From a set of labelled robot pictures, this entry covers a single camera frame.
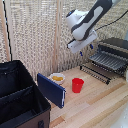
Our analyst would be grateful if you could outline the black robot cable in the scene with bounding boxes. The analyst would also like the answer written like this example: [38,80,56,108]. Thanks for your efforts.
[96,9,128,33]

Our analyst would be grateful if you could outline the thin black pole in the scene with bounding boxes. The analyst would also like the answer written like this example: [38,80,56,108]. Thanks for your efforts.
[1,0,13,63]

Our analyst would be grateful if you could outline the black dish rack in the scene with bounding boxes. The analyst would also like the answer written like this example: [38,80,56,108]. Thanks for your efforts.
[96,37,128,80]

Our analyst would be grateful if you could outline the black wire rack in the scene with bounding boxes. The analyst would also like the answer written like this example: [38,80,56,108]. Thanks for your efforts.
[79,64,113,85]

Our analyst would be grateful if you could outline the white bowl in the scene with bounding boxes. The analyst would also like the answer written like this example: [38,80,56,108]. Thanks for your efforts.
[49,72,66,84]

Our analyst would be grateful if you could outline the black slatted oven tray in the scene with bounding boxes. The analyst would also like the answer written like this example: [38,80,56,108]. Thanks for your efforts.
[88,50,128,74]

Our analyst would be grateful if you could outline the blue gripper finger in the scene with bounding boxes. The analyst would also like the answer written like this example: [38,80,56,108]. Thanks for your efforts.
[88,43,95,50]
[78,50,84,57]

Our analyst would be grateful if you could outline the black fabric storage box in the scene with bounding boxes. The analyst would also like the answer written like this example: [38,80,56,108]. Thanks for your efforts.
[0,60,52,128]

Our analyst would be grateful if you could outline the white round object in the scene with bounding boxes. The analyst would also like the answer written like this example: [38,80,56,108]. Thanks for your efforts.
[124,68,128,82]

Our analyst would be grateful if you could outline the yellow food pieces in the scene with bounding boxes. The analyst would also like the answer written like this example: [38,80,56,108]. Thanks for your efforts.
[52,75,64,82]

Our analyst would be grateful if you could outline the red plastic cup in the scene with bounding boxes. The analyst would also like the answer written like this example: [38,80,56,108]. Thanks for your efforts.
[71,77,85,94]

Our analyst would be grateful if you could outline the beige bamboo screen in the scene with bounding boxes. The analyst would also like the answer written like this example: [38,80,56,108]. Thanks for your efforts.
[0,0,128,81]

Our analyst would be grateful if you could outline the blue flat box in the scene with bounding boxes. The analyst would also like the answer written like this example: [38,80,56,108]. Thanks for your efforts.
[36,72,67,109]

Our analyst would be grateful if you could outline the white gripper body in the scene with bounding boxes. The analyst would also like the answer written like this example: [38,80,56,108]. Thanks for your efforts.
[67,30,99,54]

